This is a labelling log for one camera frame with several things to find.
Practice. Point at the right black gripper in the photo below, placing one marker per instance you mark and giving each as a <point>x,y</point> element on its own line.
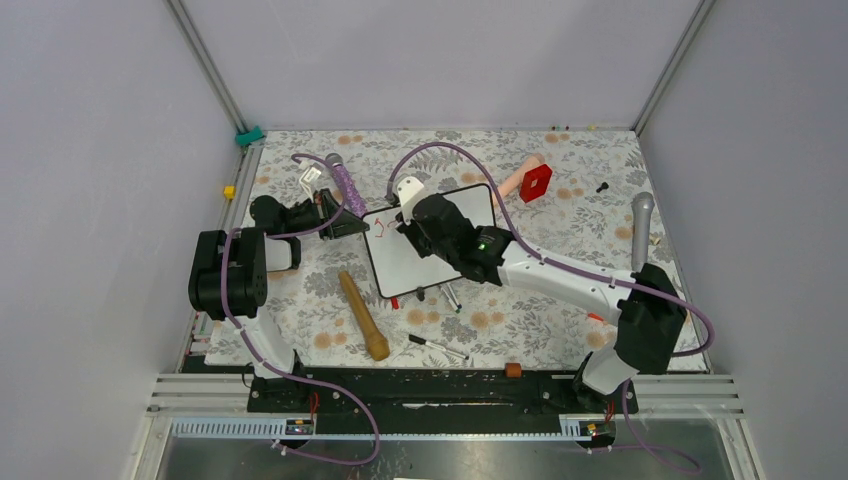
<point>410,231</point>

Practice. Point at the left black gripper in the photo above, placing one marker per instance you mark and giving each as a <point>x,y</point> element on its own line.
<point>345,224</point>

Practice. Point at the white whiteboard black frame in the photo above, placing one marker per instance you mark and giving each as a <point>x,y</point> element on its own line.
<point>398,269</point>

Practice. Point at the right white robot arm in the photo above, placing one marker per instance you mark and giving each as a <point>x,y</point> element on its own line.
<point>643,305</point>

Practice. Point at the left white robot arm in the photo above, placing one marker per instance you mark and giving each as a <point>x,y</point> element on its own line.
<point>229,274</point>

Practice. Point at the purple glitter microphone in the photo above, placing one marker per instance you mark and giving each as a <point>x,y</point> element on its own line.
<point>347,187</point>

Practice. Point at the green capped marker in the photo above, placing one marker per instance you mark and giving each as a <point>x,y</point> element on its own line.
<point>450,301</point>

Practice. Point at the black capped marker by board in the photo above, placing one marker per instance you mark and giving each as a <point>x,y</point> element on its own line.
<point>456,298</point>

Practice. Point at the pink toy microphone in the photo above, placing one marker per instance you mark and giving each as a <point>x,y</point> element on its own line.
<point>513,182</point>

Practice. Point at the red square block with hole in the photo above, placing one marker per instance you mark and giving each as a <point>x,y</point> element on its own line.
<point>535,183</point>

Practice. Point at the black capped marker front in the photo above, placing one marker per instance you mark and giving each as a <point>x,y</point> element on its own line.
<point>442,348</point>

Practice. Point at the teal corner clip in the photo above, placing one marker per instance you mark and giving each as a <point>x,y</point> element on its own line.
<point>250,136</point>

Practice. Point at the small brown wooden cube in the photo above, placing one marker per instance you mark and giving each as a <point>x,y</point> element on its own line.
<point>513,370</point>

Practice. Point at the silver grey microphone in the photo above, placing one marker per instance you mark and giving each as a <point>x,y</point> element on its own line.
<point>642,208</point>

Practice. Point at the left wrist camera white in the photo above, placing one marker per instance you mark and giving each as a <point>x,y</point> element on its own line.
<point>308,176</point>

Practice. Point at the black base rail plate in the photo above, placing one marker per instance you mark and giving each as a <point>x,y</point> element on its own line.
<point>435,401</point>

